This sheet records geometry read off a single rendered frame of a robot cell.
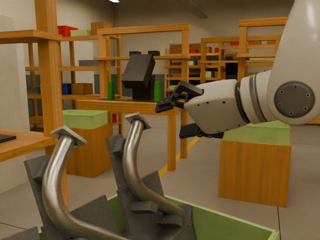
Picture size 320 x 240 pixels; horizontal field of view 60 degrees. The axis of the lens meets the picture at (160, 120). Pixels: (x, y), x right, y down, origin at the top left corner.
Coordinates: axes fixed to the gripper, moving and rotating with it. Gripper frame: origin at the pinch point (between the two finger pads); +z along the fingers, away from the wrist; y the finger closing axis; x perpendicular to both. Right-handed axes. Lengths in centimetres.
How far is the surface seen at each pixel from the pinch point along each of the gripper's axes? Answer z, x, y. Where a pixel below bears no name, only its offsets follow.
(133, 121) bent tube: 9.9, -0.8, 1.4
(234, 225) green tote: -2.9, 12.3, -26.7
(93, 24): 336, -397, -103
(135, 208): 11.6, 15.3, -8.5
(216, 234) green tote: 2.1, 13.7, -28.6
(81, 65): 385, -344, -144
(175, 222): 7.7, 14.6, -18.6
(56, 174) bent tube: 11.5, 18.0, 12.3
